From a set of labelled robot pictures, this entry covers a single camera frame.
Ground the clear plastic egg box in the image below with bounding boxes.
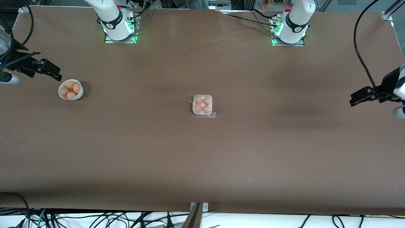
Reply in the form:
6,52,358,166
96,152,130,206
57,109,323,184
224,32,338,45
189,94,217,119

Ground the white round bowl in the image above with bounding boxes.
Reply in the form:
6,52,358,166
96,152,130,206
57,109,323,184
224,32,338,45
58,79,84,101

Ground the person in grey trousers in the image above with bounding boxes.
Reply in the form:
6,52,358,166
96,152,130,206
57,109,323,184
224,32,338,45
186,0,210,9

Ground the dark metal bar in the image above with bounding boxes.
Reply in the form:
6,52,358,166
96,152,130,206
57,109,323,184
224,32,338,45
181,203,203,228

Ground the aluminium profile rail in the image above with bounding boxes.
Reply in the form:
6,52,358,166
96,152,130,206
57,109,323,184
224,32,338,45
381,0,402,21

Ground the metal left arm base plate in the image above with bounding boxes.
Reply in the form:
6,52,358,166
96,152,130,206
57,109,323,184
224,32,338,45
270,15,306,47

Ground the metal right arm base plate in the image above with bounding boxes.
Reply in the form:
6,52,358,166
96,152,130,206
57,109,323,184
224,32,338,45
104,13,140,44

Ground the black looped cable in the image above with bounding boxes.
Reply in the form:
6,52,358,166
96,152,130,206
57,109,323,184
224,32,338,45
0,192,30,222

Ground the black cable on table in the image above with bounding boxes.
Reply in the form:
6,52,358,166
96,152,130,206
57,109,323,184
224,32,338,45
221,9,279,26

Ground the teal cable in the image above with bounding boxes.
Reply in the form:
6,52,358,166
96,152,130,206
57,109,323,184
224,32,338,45
35,209,48,228

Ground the silver metal bracket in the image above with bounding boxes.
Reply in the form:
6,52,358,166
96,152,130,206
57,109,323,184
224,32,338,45
190,202,209,212

